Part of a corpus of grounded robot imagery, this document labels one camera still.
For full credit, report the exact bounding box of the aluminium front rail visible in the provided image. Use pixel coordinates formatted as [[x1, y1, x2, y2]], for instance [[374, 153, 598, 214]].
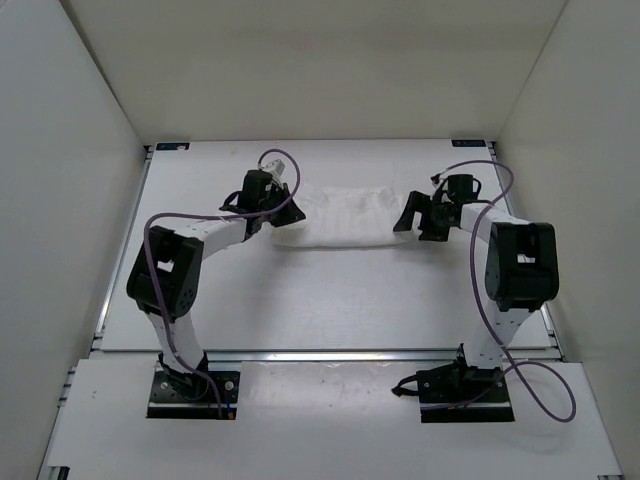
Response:
[[206, 348, 457, 363]]

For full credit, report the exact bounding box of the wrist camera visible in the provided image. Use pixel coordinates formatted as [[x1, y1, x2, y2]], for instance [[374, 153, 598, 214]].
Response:
[[259, 159, 285, 182], [431, 172, 448, 192]]

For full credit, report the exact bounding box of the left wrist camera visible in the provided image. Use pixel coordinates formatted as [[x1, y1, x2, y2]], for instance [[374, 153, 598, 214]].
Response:
[[259, 159, 285, 182]]

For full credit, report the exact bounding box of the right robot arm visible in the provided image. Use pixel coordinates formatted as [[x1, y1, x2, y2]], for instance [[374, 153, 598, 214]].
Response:
[[393, 174, 559, 401]]

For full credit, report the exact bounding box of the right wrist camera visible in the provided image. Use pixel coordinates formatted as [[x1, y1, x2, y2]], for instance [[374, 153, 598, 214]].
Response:
[[431, 172, 448, 192]]

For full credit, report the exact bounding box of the white pleated skirt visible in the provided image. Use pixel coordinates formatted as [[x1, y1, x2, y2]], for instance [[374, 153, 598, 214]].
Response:
[[271, 184, 415, 249]]

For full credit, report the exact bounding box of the purple cable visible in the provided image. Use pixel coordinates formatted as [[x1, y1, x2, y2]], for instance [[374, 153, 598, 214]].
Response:
[[419, 159, 577, 424], [143, 148, 301, 419]]

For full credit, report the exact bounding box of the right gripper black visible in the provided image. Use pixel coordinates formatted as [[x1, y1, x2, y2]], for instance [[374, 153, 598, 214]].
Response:
[[394, 192, 453, 242]]

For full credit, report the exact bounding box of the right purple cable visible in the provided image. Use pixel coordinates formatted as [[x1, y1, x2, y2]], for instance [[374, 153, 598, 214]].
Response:
[[419, 159, 577, 424]]

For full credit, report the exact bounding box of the aluminium left side rail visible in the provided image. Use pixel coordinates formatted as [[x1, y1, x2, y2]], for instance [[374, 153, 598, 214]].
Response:
[[89, 145, 155, 352]]

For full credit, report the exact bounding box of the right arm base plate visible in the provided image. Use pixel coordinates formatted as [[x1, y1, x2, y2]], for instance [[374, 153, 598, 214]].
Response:
[[391, 364, 515, 424]]

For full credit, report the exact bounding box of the left blue corner label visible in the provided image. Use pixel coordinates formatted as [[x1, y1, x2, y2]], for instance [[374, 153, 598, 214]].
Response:
[[155, 142, 190, 151]]

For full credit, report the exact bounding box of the blue corner label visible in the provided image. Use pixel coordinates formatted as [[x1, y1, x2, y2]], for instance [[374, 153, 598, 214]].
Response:
[[155, 142, 190, 151], [451, 139, 486, 148]]

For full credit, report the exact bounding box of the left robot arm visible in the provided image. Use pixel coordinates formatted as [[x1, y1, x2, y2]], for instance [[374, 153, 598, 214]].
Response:
[[126, 160, 306, 401]]

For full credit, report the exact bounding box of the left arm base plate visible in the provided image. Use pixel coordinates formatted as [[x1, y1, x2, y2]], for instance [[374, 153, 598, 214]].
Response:
[[146, 369, 241, 421]]

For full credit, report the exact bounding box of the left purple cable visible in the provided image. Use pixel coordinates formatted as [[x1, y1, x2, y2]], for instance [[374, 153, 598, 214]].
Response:
[[143, 148, 301, 419]]

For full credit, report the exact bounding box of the right blue corner label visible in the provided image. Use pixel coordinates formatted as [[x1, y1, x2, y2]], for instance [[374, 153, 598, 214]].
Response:
[[451, 139, 486, 148]]

